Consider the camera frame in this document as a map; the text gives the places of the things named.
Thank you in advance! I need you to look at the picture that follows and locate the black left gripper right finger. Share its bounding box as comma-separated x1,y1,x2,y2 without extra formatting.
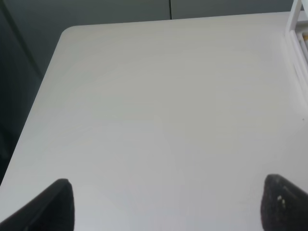
260,174,308,231

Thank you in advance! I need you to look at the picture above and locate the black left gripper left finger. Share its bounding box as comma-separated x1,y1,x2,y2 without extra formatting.
0,179,75,231

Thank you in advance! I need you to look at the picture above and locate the white drawer cabinet frame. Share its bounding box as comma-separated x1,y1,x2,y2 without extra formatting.
284,0,308,97

